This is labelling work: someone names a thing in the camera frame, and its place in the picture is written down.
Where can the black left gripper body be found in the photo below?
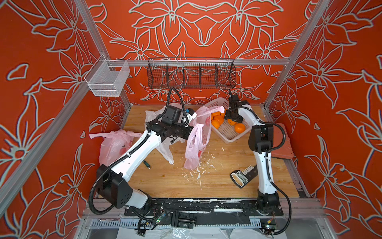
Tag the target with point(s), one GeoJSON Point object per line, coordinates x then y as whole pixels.
{"type": "Point", "coordinates": [180, 130]}

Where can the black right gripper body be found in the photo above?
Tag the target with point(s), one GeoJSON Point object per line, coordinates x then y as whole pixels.
{"type": "Point", "coordinates": [237, 116]}

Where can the pink plastic bag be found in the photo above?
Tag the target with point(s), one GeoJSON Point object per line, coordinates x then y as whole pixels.
{"type": "Point", "coordinates": [200, 135]}
{"type": "Point", "coordinates": [114, 145]}

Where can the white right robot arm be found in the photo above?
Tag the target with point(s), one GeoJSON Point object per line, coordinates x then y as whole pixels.
{"type": "Point", "coordinates": [265, 137]}

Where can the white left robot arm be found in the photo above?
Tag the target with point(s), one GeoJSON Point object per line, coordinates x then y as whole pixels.
{"type": "Point", "coordinates": [111, 189]}

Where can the orange mandarin front corner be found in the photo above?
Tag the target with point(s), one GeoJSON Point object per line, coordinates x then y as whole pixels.
{"type": "Point", "coordinates": [231, 122]}

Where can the orange mandarin centre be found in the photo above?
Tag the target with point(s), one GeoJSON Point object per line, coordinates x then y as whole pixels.
{"type": "Point", "coordinates": [219, 119]}

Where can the orange mandarin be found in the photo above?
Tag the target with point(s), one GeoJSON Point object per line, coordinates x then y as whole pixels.
{"type": "Point", "coordinates": [219, 119]}
{"type": "Point", "coordinates": [216, 114]}
{"type": "Point", "coordinates": [239, 127]}

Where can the orange mandarin left back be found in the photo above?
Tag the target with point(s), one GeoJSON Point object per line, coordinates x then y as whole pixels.
{"type": "Point", "coordinates": [216, 114]}

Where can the orange mandarin right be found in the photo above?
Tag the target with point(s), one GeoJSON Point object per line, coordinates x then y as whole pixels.
{"type": "Point", "coordinates": [239, 127]}

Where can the white translucent plastic bag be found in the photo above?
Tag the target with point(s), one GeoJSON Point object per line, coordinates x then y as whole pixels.
{"type": "Point", "coordinates": [164, 145]}

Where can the orange mandarin front basket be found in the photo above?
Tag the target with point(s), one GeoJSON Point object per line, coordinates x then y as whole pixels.
{"type": "Point", "coordinates": [215, 123]}

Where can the white plastic perforated basket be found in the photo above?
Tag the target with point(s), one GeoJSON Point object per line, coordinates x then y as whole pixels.
{"type": "Point", "coordinates": [226, 132]}

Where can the black handheld label tool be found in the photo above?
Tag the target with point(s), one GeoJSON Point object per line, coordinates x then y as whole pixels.
{"type": "Point", "coordinates": [242, 178]}

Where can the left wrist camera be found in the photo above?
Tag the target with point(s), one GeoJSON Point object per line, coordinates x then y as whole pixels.
{"type": "Point", "coordinates": [175, 116]}

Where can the small green handled screwdriver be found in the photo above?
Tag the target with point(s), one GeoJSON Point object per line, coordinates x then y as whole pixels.
{"type": "Point", "coordinates": [147, 164]}

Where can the black wire wall basket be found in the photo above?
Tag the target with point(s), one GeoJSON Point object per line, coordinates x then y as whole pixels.
{"type": "Point", "coordinates": [191, 73]}

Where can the clear wire mesh basket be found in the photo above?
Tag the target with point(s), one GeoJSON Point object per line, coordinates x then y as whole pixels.
{"type": "Point", "coordinates": [107, 78]}

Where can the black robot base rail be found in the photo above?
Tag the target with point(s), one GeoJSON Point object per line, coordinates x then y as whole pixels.
{"type": "Point", "coordinates": [211, 212]}

